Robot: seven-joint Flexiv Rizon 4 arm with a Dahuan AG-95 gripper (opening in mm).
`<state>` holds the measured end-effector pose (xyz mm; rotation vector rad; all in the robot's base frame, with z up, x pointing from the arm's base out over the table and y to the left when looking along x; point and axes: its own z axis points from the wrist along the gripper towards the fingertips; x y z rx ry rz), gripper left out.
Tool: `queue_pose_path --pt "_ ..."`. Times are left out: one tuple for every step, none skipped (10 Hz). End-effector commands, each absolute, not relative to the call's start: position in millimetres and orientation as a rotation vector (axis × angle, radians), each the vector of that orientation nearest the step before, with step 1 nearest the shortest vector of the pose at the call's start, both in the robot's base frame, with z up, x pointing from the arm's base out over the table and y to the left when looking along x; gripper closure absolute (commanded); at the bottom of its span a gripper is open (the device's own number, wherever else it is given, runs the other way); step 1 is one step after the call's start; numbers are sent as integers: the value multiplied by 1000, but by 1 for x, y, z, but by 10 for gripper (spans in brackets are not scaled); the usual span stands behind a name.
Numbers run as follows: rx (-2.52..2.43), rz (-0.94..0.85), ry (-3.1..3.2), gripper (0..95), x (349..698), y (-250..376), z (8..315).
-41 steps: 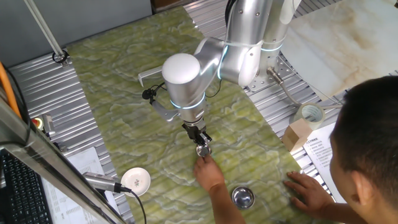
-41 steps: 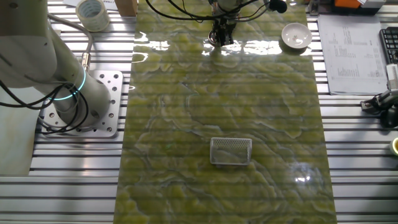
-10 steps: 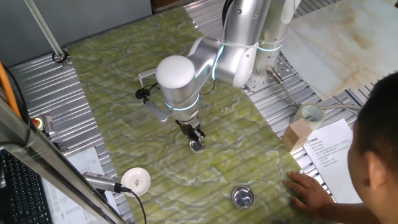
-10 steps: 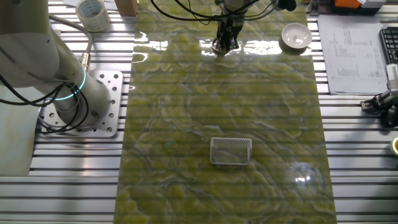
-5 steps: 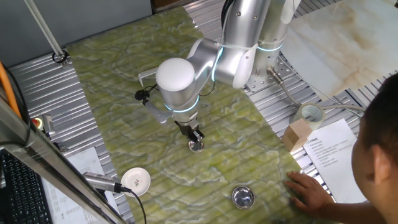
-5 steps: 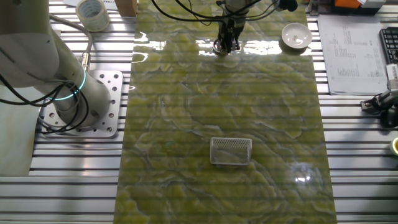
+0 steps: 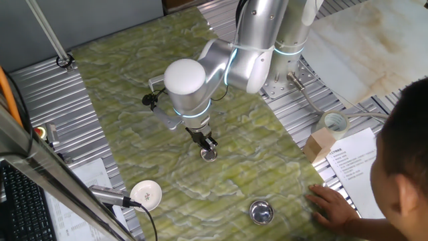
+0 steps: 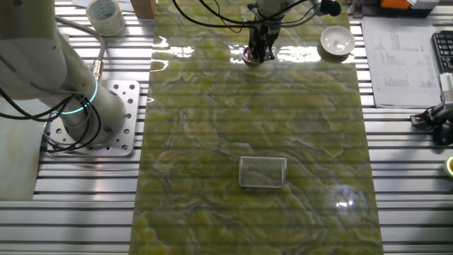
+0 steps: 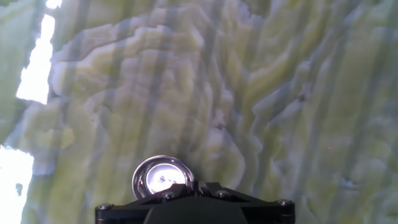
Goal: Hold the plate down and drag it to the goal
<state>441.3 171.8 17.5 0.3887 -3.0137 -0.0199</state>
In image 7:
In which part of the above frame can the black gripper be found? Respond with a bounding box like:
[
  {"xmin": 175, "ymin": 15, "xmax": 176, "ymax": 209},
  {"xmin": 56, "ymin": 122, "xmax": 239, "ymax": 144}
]
[{"xmin": 185, "ymin": 125, "xmax": 219, "ymax": 153}]

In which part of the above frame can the small shiny steel dish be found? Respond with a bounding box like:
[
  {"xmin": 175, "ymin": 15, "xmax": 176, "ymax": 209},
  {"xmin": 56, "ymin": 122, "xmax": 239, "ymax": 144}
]
[{"xmin": 199, "ymin": 147, "xmax": 218, "ymax": 163}]

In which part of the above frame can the person bare forearm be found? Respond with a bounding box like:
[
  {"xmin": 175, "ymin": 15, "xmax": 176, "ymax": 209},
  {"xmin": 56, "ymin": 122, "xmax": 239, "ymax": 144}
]
[{"xmin": 344, "ymin": 217, "xmax": 409, "ymax": 241}]

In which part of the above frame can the white ceramic plate with flower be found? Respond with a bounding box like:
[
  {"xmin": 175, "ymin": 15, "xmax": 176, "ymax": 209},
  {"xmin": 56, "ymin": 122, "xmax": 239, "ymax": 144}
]
[{"xmin": 129, "ymin": 179, "xmax": 163, "ymax": 212}]

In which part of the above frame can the person bare hand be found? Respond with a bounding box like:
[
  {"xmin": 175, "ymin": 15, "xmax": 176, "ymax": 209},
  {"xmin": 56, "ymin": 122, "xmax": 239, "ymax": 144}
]
[{"xmin": 304, "ymin": 183, "xmax": 360, "ymax": 235}]

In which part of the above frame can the green marble pattern mat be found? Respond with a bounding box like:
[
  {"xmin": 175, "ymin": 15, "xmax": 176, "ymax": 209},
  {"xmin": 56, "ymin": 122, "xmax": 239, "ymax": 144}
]
[{"xmin": 72, "ymin": 6, "xmax": 368, "ymax": 241}]

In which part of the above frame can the black foam microphone ball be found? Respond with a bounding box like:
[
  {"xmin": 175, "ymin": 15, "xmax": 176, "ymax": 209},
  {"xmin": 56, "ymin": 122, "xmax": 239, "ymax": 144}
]
[{"xmin": 141, "ymin": 92, "xmax": 160, "ymax": 111}]

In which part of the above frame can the large shiny steel bowl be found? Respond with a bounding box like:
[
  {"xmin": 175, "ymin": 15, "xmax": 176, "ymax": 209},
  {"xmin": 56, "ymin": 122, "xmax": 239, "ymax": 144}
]
[{"xmin": 248, "ymin": 199, "xmax": 276, "ymax": 226}]

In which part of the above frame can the small cardboard box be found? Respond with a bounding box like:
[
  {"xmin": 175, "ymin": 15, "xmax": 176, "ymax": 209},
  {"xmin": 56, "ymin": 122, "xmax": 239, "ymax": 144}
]
[{"xmin": 302, "ymin": 127, "xmax": 337, "ymax": 165}]

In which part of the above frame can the printed table paper sheet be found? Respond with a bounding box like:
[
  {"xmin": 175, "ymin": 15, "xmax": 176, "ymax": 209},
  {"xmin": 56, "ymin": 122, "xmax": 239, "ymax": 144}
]
[{"xmin": 43, "ymin": 157, "xmax": 130, "ymax": 241}]

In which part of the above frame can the clear packing tape roll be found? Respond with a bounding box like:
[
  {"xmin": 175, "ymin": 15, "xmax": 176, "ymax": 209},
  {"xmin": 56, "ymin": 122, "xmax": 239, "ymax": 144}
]
[{"xmin": 310, "ymin": 110, "xmax": 351, "ymax": 141}]

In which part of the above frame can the paper sheet with text lines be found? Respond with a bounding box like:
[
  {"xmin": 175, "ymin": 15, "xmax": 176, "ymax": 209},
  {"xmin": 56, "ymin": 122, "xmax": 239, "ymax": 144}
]
[{"xmin": 326, "ymin": 127, "xmax": 387, "ymax": 220}]

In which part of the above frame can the round yellow emergency button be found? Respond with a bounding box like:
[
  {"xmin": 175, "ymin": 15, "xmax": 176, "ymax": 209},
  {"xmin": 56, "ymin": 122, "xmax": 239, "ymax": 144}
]
[{"xmin": 33, "ymin": 125, "xmax": 47, "ymax": 141}]

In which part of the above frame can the beige marble board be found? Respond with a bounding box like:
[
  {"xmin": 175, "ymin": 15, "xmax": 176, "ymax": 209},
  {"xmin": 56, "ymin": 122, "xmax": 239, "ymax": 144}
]
[{"xmin": 302, "ymin": 0, "xmax": 428, "ymax": 110}]

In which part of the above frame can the black computer keyboard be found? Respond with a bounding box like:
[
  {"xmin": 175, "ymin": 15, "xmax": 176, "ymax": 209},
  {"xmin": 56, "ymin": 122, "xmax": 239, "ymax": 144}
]
[{"xmin": 0, "ymin": 160, "xmax": 58, "ymax": 241}]

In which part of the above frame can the slanted aluminium pole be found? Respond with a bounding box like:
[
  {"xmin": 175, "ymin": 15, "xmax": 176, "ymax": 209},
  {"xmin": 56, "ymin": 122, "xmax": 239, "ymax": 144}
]
[{"xmin": 25, "ymin": 0, "xmax": 75, "ymax": 73}]

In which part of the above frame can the person head with dark hair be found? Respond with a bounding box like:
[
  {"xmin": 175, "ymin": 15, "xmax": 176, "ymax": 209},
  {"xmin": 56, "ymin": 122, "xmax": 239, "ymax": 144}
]
[{"xmin": 369, "ymin": 77, "xmax": 428, "ymax": 241}]

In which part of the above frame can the orange tube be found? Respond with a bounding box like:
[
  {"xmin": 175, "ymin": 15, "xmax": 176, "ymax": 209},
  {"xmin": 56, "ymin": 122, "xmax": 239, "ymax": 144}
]
[{"xmin": 0, "ymin": 65, "xmax": 24, "ymax": 128}]

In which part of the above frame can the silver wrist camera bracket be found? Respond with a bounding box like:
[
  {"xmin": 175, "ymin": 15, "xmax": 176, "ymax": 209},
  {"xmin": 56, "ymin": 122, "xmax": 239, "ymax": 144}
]
[{"xmin": 152, "ymin": 105, "xmax": 183, "ymax": 131}]

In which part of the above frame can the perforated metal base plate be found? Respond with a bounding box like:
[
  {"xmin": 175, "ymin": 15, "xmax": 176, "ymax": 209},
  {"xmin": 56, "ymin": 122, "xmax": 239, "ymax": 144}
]
[{"xmin": 260, "ymin": 55, "xmax": 318, "ymax": 100}]

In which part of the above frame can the black camera cable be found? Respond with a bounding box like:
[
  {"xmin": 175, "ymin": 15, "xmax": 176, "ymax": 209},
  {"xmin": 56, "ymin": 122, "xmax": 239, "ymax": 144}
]
[{"xmin": 128, "ymin": 199, "xmax": 158, "ymax": 241}]

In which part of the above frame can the grey hose with metal connector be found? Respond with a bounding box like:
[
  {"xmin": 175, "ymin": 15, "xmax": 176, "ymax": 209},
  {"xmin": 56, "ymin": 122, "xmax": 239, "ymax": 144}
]
[{"xmin": 286, "ymin": 72, "xmax": 391, "ymax": 121}]

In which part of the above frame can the grey metal bracket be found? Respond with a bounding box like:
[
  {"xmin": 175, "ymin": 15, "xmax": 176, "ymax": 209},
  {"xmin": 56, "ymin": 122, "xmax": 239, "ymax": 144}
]
[{"xmin": 45, "ymin": 122, "xmax": 61, "ymax": 147}]

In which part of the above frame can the shiny metal frame bar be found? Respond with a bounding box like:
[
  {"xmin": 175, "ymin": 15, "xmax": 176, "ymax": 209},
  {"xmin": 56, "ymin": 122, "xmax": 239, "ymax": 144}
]
[{"xmin": 0, "ymin": 106, "xmax": 136, "ymax": 241}]

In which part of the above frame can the black ring clamp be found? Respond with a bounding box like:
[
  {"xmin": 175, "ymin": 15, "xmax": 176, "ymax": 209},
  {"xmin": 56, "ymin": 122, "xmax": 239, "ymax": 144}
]
[{"xmin": 56, "ymin": 53, "xmax": 75, "ymax": 69}]

